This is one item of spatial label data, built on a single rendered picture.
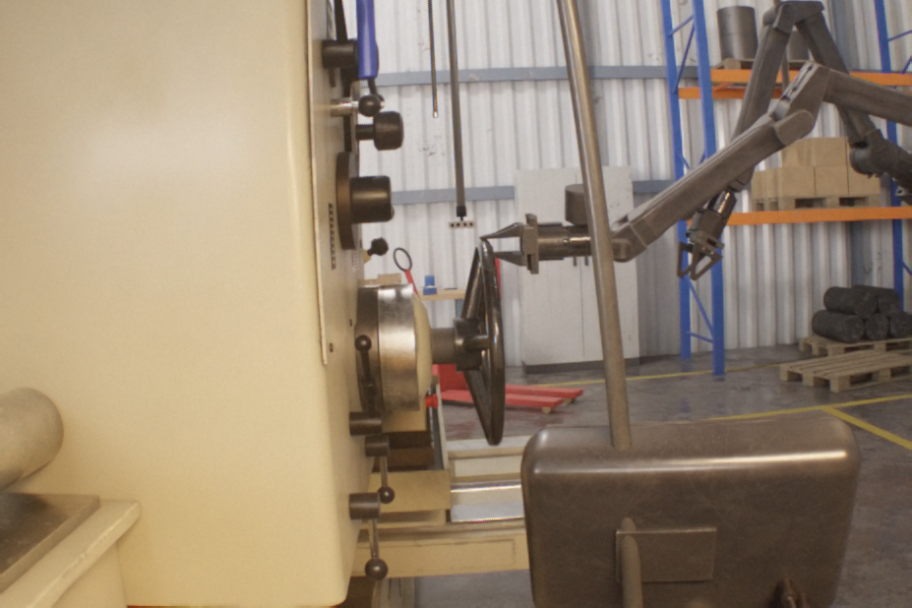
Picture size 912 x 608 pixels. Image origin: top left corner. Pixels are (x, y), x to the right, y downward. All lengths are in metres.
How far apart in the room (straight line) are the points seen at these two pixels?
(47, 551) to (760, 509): 0.71
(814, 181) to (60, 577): 8.16
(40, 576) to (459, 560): 1.51
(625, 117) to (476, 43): 1.85
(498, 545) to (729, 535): 1.38
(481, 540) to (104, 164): 1.51
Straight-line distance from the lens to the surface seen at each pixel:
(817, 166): 8.57
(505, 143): 8.93
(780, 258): 9.78
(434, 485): 1.92
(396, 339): 1.34
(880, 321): 9.04
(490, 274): 1.31
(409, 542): 2.16
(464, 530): 2.21
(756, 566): 0.87
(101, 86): 1.00
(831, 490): 0.82
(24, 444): 0.94
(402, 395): 1.38
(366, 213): 1.18
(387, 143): 1.37
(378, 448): 1.43
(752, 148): 1.41
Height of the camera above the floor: 1.50
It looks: 2 degrees down
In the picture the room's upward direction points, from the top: 3 degrees counter-clockwise
